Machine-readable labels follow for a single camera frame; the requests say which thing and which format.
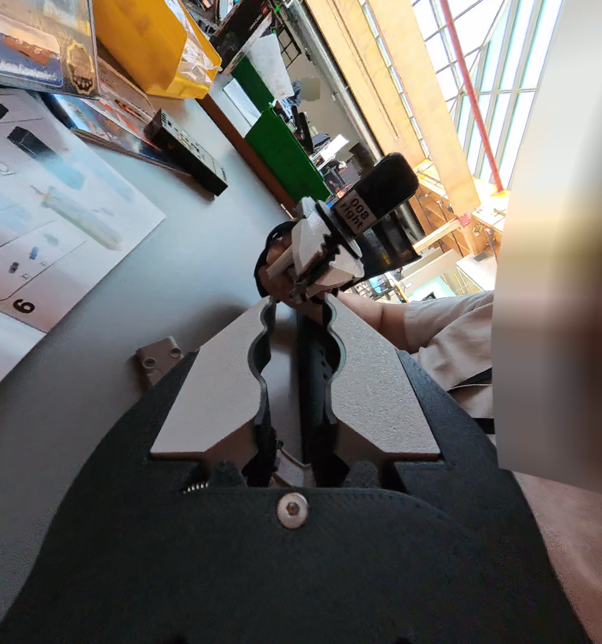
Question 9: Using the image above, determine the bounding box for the red steel beam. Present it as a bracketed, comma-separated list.
[439, 0, 505, 194]

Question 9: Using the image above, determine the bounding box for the person's right forearm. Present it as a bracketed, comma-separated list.
[326, 291, 416, 355]

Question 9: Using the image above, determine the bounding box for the white instruction booklet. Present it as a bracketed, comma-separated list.
[0, 88, 167, 404]

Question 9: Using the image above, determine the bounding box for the yellow plastic bin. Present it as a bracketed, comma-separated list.
[92, 0, 222, 100]

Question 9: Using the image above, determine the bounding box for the person's right hand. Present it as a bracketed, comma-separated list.
[265, 235, 333, 324]

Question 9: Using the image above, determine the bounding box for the blue toy kit box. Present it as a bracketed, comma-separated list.
[0, 0, 193, 177]

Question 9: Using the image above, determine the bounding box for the black flat box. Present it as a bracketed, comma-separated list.
[144, 108, 229, 197]

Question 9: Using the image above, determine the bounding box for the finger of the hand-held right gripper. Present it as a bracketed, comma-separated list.
[293, 247, 366, 303]
[290, 197, 334, 275]

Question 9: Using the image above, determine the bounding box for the grey curved panel assembly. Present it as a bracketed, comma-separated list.
[136, 336, 201, 389]

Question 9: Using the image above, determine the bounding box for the green board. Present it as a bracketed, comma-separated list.
[246, 108, 332, 204]

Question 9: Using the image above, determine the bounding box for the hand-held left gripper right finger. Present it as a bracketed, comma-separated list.
[296, 293, 443, 487]

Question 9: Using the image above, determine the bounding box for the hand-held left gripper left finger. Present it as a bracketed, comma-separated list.
[150, 296, 279, 471]

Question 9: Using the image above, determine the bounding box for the clear plastic bag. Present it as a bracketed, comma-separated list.
[172, 15, 222, 84]

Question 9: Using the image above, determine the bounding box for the grey desk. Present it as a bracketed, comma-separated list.
[0, 75, 302, 644]

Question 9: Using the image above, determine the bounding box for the silver ventilation duct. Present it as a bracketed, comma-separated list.
[283, 0, 382, 157]

